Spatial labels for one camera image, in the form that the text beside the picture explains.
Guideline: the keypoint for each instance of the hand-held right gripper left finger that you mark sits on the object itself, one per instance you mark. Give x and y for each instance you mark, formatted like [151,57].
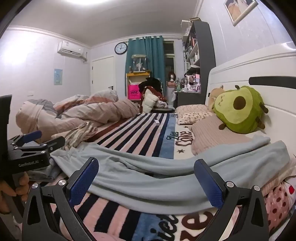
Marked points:
[83,183]

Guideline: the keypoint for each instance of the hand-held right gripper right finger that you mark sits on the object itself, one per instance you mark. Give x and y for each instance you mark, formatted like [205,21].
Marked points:
[209,185]

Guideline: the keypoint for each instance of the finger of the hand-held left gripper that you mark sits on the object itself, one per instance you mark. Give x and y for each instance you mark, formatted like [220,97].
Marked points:
[54,141]
[30,136]

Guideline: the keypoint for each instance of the light blue pants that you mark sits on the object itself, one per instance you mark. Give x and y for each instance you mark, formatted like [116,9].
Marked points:
[150,180]

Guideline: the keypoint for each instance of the person's left hand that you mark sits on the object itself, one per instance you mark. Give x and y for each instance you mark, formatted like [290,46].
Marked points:
[22,187]

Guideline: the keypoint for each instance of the beige crumpled comforter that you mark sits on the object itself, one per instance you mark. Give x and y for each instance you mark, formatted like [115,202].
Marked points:
[92,111]

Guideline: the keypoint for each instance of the pink knit blanket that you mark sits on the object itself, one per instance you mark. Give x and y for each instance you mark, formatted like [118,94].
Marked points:
[208,134]

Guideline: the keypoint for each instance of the pink polka dot pillow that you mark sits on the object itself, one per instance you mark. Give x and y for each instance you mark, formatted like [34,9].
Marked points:
[277,204]

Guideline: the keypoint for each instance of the floral pillow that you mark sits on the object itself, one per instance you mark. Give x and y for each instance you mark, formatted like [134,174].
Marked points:
[192,113]

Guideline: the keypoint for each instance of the green avocado plush toy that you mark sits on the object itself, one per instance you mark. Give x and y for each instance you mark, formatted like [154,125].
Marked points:
[240,115]

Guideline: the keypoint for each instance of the striped printed blanket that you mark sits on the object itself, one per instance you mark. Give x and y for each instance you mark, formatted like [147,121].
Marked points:
[143,134]

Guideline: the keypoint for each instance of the small white box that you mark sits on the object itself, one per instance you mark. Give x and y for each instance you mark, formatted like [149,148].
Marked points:
[157,122]

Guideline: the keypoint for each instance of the white door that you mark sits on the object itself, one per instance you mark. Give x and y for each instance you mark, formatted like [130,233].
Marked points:
[103,74]

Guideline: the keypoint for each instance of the tan plush toy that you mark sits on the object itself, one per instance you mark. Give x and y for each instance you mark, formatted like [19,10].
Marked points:
[215,93]

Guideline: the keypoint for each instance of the pink bag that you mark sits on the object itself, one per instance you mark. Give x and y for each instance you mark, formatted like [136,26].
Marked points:
[134,92]

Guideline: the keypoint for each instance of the white air conditioner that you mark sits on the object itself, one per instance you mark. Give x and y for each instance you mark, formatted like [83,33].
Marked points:
[70,49]

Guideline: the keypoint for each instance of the pile of clothes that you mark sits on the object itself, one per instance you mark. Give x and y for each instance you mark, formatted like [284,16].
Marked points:
[150,97]

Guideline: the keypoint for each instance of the white bed headboard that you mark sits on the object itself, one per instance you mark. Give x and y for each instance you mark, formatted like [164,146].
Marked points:
[277,104]

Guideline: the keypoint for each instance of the yellow shelf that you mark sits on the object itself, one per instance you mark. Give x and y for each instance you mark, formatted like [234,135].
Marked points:
[137,74]

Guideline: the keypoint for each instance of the mannequin head with wig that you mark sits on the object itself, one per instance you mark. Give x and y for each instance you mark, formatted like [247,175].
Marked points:
[171,77]

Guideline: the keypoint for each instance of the glass tank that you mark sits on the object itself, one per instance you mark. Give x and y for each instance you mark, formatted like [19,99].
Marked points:
[139,63]

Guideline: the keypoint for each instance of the dark bookshelf desk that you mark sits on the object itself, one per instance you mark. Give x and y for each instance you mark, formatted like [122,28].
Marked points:
[205,58]

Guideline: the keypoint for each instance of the teal curtain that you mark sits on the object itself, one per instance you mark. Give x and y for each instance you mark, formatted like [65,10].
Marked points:
[152,60]

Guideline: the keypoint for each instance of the window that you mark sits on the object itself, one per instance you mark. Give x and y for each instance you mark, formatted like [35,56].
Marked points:
[169,60]

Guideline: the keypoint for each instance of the small wall poster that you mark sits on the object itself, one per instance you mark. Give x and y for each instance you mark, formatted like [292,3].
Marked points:
[58,76]

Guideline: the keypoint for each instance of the round wall clock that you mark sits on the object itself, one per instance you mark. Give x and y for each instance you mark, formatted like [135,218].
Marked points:
[121,48]

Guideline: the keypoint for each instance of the framed wall picture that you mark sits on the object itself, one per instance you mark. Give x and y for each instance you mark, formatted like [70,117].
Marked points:
[240,10]

